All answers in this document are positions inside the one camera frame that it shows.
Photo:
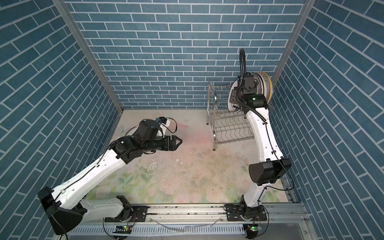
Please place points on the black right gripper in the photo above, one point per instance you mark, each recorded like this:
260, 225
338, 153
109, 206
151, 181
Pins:
233, 94

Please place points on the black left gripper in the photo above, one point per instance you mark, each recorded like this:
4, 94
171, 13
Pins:
167, 140

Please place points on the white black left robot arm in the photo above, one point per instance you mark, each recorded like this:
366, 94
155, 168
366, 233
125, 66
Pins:
65, 205

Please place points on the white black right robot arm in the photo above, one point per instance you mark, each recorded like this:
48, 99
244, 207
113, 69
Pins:
270, 163

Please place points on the white plates stack middle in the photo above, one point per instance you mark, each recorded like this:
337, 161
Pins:
259, 83

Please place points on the stainless steel dish rack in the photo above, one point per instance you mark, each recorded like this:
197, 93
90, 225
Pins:
227, 127

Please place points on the yellow rimmed rear plate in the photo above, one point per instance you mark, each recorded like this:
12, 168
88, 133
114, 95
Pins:
268, 87

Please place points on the left base circuit board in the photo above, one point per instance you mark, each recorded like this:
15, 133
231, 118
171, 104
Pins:
125, 230

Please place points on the base circuit board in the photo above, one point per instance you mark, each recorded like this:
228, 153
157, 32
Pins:
252, 230
125, 230

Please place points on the right base circuit board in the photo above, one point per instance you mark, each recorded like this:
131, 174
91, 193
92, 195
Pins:
252, 230

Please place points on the white plate ring pattern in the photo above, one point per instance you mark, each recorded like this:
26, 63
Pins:
232, 104

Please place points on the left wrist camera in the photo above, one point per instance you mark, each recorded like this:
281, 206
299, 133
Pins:
152, 129

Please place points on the aluminium right corner post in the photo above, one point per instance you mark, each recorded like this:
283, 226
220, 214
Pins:
307, 7

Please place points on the aluminium corner post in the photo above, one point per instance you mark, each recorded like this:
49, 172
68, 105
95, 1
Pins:
307, 7
76, 32

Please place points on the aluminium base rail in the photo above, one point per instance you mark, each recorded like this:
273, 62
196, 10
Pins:
284, 220

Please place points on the aluminium left corner post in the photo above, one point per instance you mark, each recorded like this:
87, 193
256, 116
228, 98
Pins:
76, 32

